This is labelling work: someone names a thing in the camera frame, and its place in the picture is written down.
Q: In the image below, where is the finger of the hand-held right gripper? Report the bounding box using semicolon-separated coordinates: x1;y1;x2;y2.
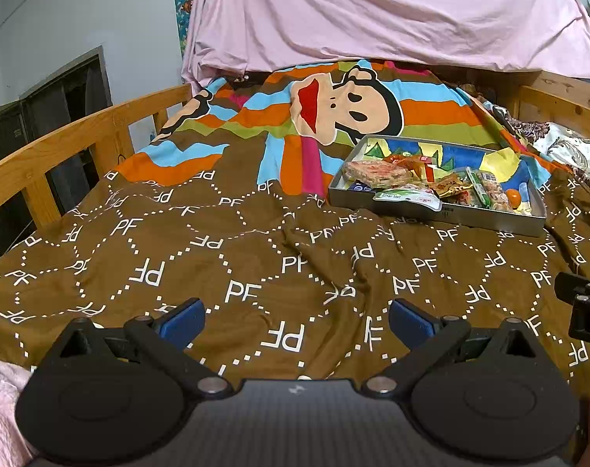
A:
555;271;590;339

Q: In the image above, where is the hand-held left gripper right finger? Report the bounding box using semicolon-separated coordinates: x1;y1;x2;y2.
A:
362;298;546;396

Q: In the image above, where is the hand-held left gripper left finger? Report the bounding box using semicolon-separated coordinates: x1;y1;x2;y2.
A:
49;298;234;397

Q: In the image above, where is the metal tray with painted lining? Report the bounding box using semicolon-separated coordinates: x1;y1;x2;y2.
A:
328;133;547;238

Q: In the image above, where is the green and white tofu packet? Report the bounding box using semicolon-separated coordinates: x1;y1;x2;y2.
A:
373;187;444;211

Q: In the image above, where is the clear packet dark snack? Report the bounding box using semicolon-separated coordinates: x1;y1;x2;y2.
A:
433;172;468;200

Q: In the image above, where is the clear nut packet white label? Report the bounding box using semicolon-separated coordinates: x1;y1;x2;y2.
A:
470;170;514;212

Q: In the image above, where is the clear rice cracker pack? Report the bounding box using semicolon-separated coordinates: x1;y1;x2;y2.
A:
342;158;412;190

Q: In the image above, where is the red packet with orange snacks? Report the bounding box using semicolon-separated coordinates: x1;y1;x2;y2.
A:
385;153;432;177

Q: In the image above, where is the brown striped monkey print blanket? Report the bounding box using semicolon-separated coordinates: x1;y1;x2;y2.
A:
0;58;590;400

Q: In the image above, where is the white floral satin cloth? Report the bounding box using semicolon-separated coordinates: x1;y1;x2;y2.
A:
489;102;590;190

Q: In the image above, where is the pink fluffy cloth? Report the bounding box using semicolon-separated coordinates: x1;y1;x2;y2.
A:
0;357;33;467

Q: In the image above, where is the dark grey cabinet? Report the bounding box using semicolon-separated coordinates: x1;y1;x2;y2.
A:
0;46;113;263

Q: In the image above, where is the pink bed sheet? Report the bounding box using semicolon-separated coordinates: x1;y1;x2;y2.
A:
180;0;590;83

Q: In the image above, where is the wooden slatted bed rail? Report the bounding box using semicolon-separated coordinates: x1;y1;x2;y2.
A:
0;84;193;219

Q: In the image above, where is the floral wall poster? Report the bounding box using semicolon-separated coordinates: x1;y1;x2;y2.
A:
174;0;198;54

